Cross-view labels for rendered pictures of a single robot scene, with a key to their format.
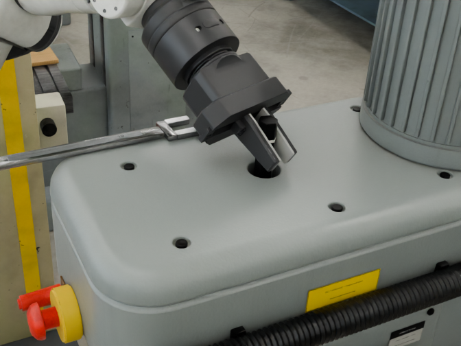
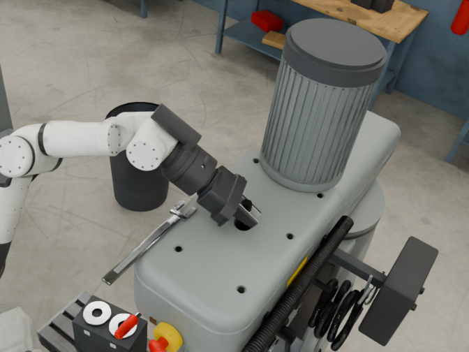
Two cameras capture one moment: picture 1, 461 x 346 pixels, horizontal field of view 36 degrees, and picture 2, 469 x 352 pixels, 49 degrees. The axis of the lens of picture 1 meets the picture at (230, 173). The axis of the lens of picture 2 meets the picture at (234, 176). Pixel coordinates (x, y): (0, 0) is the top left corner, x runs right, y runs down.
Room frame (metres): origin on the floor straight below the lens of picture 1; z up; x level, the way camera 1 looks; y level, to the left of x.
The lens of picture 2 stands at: (0.09, 0.39, 2.65)
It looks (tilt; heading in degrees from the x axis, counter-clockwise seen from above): 42 degrees down; 326
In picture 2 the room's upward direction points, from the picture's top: 11 degrees clockwise
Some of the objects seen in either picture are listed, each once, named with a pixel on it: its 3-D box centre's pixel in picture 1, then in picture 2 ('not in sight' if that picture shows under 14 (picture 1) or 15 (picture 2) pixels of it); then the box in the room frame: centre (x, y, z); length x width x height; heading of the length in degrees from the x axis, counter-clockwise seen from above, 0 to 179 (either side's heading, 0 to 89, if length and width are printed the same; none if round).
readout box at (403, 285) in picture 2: not in sight; (399, 292); (0.50, -0.46, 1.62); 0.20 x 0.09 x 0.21; 119
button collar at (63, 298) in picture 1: (66, 313); (167, 336); (0.55, 0.17, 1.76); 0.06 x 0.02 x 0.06; 29
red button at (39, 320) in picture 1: (44, 319); (159, 346); (0.53, 0.19, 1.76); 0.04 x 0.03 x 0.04; 29
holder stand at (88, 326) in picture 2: not in sight; (110, 334); (1.01, 0.15, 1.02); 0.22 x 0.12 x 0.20; 39
